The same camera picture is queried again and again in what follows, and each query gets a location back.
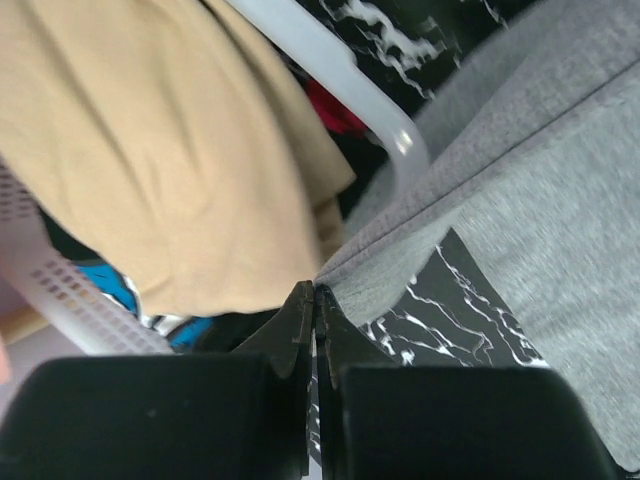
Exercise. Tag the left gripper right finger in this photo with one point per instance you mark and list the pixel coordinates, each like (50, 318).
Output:
(382, 420)

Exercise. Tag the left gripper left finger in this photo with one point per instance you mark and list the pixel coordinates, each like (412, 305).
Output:
(236, 415)

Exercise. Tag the grey t shirt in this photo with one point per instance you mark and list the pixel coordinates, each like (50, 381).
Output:
(542, 187)

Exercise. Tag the black blue white garment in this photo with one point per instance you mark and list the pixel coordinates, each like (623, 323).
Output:
(184, 334)

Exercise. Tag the white plastic basket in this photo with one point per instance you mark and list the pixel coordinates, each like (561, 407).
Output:
(95, 324)

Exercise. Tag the beige t shirt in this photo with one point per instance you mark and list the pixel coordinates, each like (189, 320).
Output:
(170, 138)

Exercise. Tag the red garment in basket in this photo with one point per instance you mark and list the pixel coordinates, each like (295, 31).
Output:
(335, 116)

